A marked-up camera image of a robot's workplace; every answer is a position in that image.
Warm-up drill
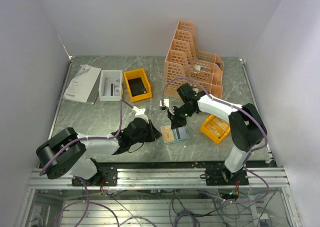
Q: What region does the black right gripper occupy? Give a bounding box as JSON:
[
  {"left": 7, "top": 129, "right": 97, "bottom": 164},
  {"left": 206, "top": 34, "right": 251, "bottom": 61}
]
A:
[{"left": 167, "top": 103, "right": 196, "bottom": 130}]

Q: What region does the silver magnetic stripe card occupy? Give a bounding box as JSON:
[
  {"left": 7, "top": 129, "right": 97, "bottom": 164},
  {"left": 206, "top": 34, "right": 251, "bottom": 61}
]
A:
[{"left": 172, "top": 126, "right": 189, "bottom": 141}]

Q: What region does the orange credit card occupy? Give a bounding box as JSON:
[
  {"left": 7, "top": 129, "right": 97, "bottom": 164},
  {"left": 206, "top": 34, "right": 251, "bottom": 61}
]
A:
[{"left": 160, "top": 125, "right": 175, "bottom": 144}]

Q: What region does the green card holder wallet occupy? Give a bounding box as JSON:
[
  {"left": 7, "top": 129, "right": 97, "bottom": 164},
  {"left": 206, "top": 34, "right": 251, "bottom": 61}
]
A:
[{"left": 160, "top": 125, "right": 190, "bottom": 145}]

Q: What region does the yellow bin with boxes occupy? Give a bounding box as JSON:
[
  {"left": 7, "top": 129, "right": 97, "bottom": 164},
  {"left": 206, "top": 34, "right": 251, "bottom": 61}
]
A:
[{"left": 200, "top": 115, "right": 231, "bottom": 145}]

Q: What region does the yellow bin with black item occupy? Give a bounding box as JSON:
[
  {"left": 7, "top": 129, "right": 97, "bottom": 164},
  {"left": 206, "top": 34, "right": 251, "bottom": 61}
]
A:
[{"left": 123, "top": 68, "right": 152, "bottom": 103}]

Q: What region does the peach plastic file organizer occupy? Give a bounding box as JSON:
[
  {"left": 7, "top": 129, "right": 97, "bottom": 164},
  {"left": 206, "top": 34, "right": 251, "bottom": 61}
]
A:
[{"left": 163, "top": 20, "right": 225, "bottom": 98}]

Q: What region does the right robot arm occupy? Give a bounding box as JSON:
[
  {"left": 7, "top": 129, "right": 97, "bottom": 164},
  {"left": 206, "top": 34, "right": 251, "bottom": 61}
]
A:
[{"left": 159, "top": 83, "right": 268, "bottom": 185}]

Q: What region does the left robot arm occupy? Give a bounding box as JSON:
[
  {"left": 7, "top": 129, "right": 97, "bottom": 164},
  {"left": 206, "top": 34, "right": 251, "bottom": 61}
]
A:
[{"left": 35, "top": 117, "right": 162, "bottom": 186}]

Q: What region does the white plastic box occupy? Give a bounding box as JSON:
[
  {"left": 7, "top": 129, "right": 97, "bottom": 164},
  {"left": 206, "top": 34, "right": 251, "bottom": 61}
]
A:
[{"left": 98, "top": 70, "right": 123, "bottom": 102}]

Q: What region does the white paper booklet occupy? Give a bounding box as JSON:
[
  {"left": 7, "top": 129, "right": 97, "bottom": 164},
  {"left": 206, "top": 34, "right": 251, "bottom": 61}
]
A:
[{"left": 62, "top": 64, "right": 102, "bottom": 105}]

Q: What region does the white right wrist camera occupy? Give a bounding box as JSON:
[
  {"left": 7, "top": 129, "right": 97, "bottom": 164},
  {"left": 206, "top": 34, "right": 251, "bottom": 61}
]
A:
[{"left": 159, "top": 98, "right": 175, "bottom": 115}]

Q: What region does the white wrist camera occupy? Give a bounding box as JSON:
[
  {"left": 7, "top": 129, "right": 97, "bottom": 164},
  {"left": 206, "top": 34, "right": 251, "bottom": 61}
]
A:
[
  {"left": 132, "top": 106, "right": 149, "bottom": 123},
  {"left": 159, "top": 98, "right": 175, "bottom": 115}
]

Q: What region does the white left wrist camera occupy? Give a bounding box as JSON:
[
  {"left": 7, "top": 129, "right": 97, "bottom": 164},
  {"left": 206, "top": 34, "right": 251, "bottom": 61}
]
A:
[{"left": 132, "top": 106, "right": 149, "bottom": 123}]

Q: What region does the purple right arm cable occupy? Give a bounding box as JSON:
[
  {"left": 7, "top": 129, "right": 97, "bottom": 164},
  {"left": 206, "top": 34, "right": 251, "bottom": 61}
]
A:
[{"left": 162, "top": 77, "right": 271, "bottom": 205}]

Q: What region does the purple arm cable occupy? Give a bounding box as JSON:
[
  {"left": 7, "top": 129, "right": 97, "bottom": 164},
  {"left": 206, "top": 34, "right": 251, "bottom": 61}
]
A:
[
  {"left": 162, "top": 77, "right": 271, "bottom": 205},
  {"left": 38, "top": 99, "right": 136, "bottom": 227}
]

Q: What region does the aluminium frame rail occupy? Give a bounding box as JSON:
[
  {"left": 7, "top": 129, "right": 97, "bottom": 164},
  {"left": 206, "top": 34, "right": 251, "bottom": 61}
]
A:
[{"left": 27, "top": 167, "right": 290, "bottom": 190}]

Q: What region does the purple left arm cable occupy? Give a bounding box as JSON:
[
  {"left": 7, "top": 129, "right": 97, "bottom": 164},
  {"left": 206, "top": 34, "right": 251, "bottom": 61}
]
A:
[{"left": 38, "top": 99, "right": 136, "bottom": 227}]

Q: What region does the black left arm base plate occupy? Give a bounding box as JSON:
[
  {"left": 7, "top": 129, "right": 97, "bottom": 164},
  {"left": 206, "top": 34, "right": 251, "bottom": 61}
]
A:
[{"left": 84, "top": 165, "right": 118, "bottom": 187}]

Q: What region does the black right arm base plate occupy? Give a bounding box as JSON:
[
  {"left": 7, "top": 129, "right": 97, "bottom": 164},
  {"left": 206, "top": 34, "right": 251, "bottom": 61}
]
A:
[{"left": 199, "top": 161, "right": 249, "bottom": 186}]

